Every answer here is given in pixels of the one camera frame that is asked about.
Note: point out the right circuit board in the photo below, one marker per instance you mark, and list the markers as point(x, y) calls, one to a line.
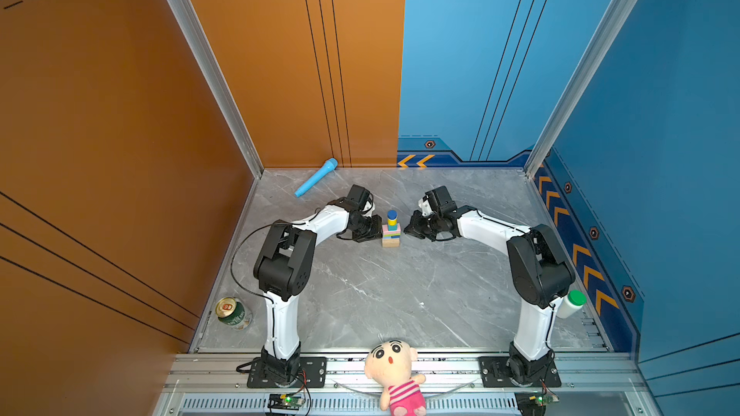
point(535, 404)

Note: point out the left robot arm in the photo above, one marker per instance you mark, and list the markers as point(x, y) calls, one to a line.
point(284, 264)

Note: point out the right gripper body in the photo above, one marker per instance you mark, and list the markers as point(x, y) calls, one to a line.
point(425, 226)

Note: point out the pink rectangular block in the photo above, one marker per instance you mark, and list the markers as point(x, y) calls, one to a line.
point(386, 233)

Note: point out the white tape roll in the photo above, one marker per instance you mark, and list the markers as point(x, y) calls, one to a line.
point(233, 313)

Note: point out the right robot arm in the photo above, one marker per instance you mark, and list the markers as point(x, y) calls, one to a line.
point(541, 272)

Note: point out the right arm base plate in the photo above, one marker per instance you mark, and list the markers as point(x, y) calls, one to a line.
point(505, 371)

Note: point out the circuit board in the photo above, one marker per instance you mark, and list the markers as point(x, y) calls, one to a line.
point(286, 404)
point(535, 404)

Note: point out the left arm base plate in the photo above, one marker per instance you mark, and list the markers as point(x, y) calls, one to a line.
point(267, 372)

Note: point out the left circuit board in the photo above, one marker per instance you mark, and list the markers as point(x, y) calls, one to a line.
point(286, 404)

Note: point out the aluminium front rail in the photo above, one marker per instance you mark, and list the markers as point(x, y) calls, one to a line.
point(592, 384)

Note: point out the plush doll pink shirt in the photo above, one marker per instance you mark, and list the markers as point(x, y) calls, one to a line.
point(390, 365)

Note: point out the cyan toy microphone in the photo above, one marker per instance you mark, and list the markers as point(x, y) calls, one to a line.
point(329, 166)

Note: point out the white bottle green cap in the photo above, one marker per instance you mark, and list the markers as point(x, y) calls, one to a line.
point(572, 303)

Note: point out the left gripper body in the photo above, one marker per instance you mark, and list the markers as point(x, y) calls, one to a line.
point(367, 229)

